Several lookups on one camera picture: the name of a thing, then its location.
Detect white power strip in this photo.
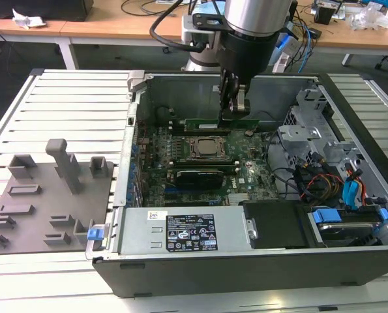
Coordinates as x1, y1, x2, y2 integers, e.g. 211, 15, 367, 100
271, 53, 291, 73

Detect black open PC case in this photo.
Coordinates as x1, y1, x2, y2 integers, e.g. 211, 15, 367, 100
92, 70, 388, 299

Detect red wire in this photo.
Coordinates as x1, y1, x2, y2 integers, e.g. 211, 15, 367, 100
345, 166, 368, 205

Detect blue disk carrier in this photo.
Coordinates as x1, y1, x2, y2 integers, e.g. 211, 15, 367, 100
312, 208, 388, 226

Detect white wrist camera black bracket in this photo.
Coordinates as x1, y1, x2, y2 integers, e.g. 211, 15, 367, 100
180, 12, 230, 50

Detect large black equipment box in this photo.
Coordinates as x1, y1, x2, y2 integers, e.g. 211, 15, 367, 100
0, 0, 94, 22

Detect clear plastic bags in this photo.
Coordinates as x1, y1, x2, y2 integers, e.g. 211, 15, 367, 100
349, 2, 388, 32

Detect black graphics card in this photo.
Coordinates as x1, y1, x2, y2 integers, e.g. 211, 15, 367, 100
173, 168, 224, 190

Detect black plastic cover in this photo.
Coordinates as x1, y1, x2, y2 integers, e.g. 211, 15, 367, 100
239, 200, 312, 250

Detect CPU socket with metal cover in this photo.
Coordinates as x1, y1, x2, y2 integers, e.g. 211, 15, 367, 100
183, 135, 233, 161

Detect black RAM slot row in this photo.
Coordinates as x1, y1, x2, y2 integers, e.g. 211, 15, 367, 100
169, 158, 241, 174
169, 119, 231, 137

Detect yellow orange wire bundle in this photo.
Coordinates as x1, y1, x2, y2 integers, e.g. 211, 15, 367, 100
306, 174, 343, 200

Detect grey metal drive cage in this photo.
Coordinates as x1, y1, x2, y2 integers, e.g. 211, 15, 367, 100
276, 87, 372, 171

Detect grey power supply unit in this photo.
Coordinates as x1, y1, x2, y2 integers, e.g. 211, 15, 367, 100
117, 205, 257, 259

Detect silver hard disk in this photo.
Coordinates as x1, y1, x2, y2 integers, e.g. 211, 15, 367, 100
319, 221, 382, 248

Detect grey parts rack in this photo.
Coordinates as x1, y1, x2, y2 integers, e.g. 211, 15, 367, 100
0, 138, 119, 255

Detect blue flat wire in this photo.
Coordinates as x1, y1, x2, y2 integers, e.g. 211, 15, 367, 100
342, 179, 366, 211

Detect silver chipset heatsink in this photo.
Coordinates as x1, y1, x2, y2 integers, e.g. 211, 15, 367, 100
228, 194, 250, 207

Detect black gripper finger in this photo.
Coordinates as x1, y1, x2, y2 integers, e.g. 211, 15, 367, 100
218, 67, 230, 113
222, 73, 250, 130

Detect crumpled white paper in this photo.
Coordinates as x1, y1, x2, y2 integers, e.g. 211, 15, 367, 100
12, 8, 47, 31

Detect green RAM stick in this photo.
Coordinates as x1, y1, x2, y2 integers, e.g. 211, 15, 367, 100
183, 117, 260, 132

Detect wooden desk white frame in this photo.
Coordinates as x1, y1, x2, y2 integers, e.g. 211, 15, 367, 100
0, 0, 388, 71

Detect green motherboard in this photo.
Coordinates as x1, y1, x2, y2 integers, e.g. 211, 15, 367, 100
133, 122, 279, 208

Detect small black box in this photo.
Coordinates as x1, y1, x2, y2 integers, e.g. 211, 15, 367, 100
313, 5, 337, 25

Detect black camera cable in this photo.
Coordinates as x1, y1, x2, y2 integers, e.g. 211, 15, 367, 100
149, 0, 205, 53

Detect CPU with brown metal top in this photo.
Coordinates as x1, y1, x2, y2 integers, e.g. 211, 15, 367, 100
196, 139, 226, 156

